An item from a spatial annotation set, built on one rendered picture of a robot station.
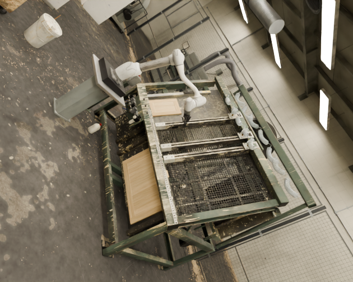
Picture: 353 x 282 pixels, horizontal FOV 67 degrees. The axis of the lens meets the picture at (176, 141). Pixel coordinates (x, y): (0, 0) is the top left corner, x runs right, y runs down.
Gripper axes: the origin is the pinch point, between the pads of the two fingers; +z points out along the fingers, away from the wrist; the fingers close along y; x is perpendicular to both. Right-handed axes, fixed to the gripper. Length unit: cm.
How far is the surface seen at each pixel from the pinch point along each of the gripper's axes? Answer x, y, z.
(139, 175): -41, -65, 43
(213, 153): -51, 22, 1
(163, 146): -32.5, -34.4, 1.2
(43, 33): 119, -162, -62
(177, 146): -34.2, -18.3, 2.1
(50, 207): -94, -154, -7
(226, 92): 54, 76, -1
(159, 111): 33.4, -26.0, 6.8
